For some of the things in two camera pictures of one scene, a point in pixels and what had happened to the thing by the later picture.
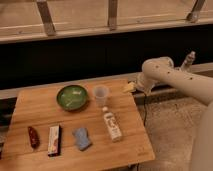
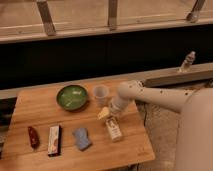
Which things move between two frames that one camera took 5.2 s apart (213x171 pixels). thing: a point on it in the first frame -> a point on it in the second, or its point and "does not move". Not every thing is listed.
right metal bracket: (194, 15) does not move
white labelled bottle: (111, 122) does not move
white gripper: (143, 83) -> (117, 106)
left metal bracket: (46, 17) does not move
